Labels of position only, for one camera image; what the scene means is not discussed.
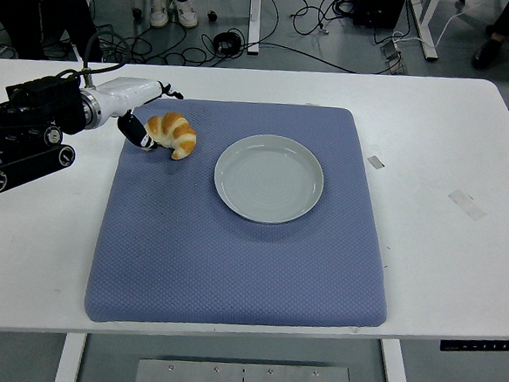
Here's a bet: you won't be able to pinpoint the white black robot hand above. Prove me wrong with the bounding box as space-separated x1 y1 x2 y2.
89 73 187 153

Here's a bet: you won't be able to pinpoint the golden croissant bread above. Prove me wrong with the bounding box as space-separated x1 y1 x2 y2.
141 110 200 161

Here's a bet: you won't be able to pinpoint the round grey plate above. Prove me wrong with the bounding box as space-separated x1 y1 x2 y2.
211 130 329 229

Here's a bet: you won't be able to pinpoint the blue quilted mat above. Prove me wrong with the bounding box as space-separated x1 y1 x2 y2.
82 90 404 344

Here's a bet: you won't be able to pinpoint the black equipment box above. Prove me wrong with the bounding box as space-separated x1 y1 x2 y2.
351 0 407 31

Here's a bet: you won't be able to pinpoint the grey foot pedals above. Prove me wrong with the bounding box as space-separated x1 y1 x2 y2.
378 40 410 76

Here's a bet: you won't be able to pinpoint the white table leg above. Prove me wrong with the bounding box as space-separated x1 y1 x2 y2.
377 338 417 382
52 331 88 382

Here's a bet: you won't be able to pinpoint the large grey tape piece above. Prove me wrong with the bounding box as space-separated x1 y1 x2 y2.
445 188 490 223

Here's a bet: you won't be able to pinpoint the black table control panel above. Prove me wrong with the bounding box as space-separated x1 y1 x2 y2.
439 334 509 357

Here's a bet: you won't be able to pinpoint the tangled black floor cables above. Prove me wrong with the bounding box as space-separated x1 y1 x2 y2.
88 13 217 71

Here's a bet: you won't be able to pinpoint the coiled black cable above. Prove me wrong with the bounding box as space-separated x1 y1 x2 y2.
213 30 245 56

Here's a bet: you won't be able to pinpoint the white desk leg post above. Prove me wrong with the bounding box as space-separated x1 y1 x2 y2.
246 0 263 56

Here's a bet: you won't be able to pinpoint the long black floor cable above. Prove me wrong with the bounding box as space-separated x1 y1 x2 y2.
245 40 362 75

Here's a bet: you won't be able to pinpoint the white desk frame foot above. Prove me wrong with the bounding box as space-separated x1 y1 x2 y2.
405 0 444 62

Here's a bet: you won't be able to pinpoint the white floor cable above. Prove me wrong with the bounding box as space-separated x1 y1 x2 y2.
390 0 477 51

